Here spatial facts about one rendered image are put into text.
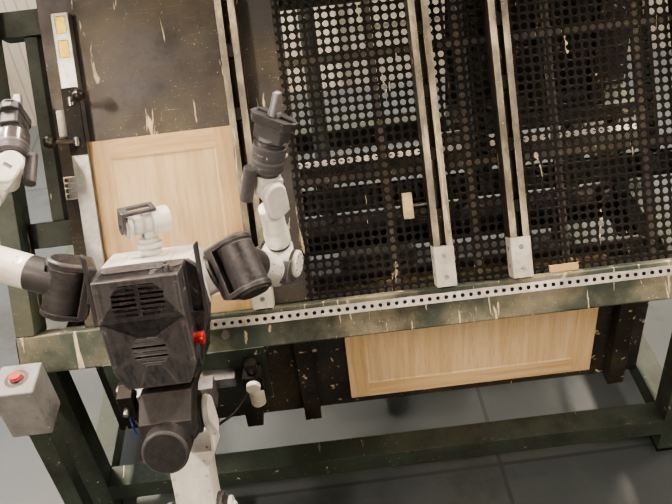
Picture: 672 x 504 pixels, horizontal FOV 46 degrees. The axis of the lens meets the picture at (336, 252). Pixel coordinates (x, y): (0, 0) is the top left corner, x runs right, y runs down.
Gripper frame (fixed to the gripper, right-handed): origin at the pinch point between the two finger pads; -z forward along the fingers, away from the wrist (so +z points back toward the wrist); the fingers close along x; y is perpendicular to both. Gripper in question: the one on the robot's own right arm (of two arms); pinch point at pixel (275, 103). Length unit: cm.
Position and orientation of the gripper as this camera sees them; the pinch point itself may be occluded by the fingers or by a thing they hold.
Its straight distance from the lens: 197.3
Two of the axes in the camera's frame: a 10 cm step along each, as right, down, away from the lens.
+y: 4.7, -4.1, 7.8
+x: -8.7, -3.8, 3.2
